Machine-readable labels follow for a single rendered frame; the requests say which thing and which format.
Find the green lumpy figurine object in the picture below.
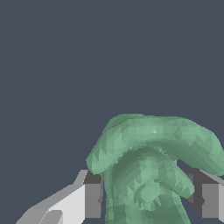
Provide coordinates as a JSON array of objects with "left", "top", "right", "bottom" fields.
[{"left": 85, "top": 113, "right": 224, "bottom": 224}]

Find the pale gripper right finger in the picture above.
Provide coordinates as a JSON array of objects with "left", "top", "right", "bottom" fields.
[{"left": 186, "top": 168, "right": 224, "bottom": 224}]

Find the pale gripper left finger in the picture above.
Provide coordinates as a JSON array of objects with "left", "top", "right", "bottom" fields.
[{"left": 16, "top": 169, "right": 103, "bottom": 224}]

